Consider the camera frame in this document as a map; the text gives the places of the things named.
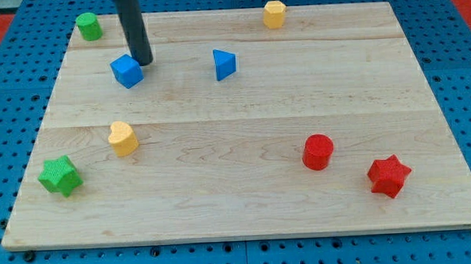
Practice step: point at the red cylinder block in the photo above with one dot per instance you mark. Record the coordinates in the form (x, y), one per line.
(317, 152)

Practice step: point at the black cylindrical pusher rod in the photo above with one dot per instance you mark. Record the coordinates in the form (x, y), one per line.
(130, 16)

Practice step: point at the yellow heart block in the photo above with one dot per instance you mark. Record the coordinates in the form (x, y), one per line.
(122, 139)

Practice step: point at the green star block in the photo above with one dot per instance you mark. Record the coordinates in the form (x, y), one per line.
(60, 176)

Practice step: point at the light wooden board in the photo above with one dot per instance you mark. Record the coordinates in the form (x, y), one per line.
(222, 160)

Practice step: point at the blue cube block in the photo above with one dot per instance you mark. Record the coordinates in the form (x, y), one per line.
(127, 71)

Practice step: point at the yellow hexagon block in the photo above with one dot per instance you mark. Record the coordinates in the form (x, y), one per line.
(274, 14)

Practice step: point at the red star block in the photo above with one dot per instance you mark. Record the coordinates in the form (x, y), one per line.
(388, 176)

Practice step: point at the green cylinder block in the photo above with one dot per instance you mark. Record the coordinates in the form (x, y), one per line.
(89, 26)

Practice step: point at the blue triangle block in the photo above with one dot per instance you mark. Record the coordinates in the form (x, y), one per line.
(225, 63)

